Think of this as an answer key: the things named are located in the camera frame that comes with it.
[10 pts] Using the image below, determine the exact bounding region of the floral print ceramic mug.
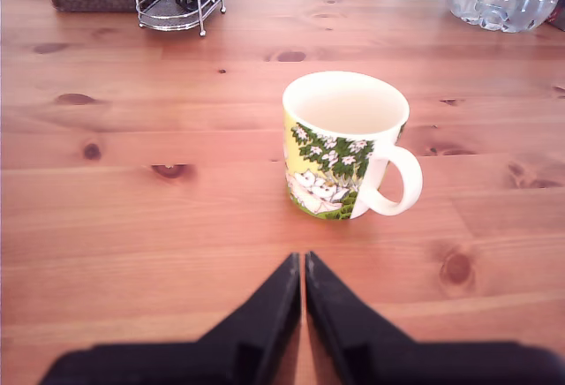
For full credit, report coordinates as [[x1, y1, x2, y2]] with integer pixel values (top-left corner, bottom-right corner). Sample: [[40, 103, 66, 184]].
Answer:
[[282, 70, 424, 223]]

